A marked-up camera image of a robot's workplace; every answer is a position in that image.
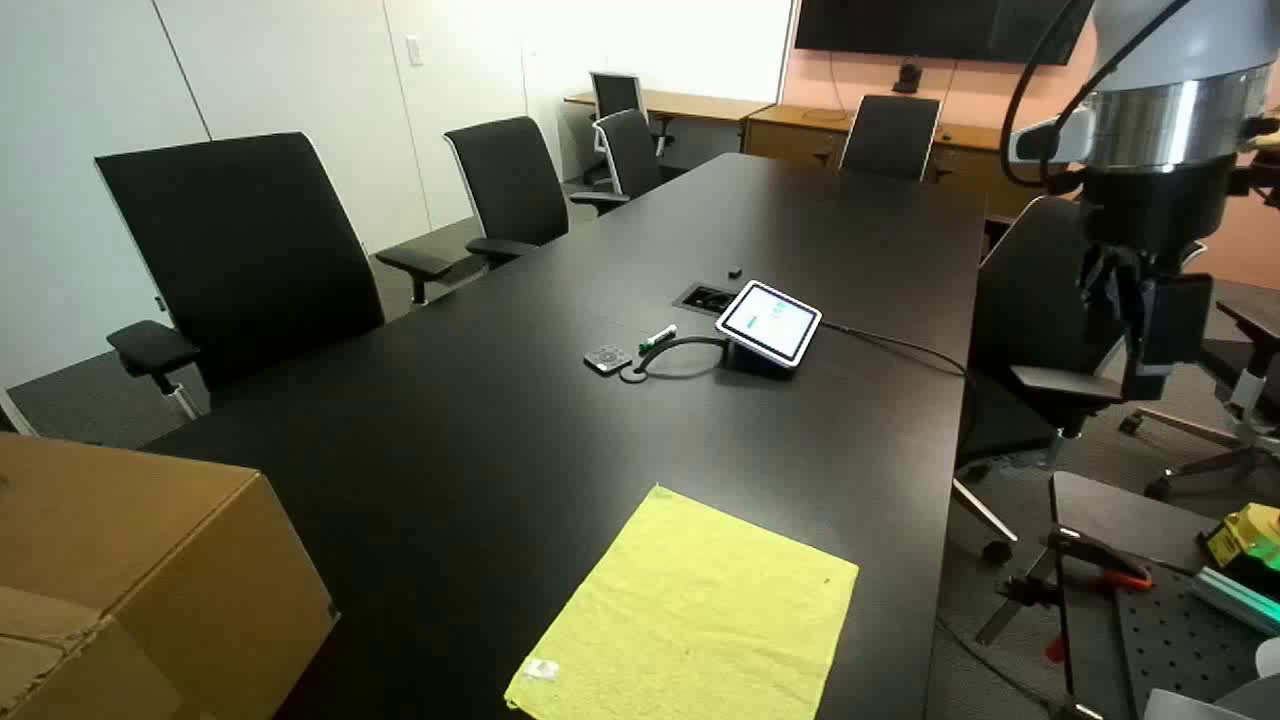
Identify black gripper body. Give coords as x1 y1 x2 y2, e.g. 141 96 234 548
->
1076 167 1219 293

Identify yellow cloth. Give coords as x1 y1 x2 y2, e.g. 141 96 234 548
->
501 479 864 720

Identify black chair with silver legs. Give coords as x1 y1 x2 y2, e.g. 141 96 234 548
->
951 194 1139 564

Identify yellow-green small box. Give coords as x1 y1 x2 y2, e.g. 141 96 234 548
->
1204 500 1280 576

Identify teal flat item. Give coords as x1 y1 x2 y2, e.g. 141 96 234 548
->
1190 564 1280 641

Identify white-framed tablet on stand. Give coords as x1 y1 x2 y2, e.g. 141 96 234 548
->
714 274 830 374

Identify wooden sideboard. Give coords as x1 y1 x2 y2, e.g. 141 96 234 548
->
735 100 1043 209

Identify wooden side desk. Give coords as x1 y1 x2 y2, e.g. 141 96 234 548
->
566 89 771 141

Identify large black office chair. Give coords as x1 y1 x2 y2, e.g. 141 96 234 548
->
91 127 392 410

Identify brown cardboard box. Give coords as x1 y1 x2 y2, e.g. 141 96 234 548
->
0 433 340 720

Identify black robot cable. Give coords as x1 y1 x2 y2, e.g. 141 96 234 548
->
1000 0 1194 190

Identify black tablet cable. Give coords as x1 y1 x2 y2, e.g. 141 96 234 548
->
617 315 974 393

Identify red-handled pliers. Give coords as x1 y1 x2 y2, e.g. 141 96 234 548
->
1003 524 1160 613

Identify black wall television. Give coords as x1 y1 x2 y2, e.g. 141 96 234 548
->
794 0 1096 68

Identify table cable port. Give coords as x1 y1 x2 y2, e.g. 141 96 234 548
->
684 280 735 315

